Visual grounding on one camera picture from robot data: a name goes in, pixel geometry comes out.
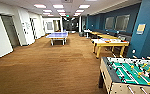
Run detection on small white table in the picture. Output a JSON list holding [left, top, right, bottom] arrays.
[[83, 29, 92, 39]]

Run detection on blue ping-pong table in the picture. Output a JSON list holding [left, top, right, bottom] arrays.
[[45, 31, 70, 47]]

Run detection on yellow white-topped game table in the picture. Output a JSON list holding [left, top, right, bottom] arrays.
[[90, 37, 131, 60]]

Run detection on interior glass window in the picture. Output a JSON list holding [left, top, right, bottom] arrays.
[[115, 14, 131, 32], [104, 16, 116, 31]]

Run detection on green foosball table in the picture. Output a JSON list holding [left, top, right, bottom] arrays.
[[98, 55, 150, 94]]

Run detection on grey elevator door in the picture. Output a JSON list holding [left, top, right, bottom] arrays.
[[0, 14, 22, 48]]

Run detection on white wall outlet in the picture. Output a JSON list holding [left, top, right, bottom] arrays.
[[131, 49, 137, 55]]

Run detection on pale yellow wall sign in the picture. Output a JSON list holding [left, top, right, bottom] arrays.
[[136, 23, 147, 35]]

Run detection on white wall panel door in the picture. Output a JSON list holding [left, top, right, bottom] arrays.
[[0, 12, 14, 61]]

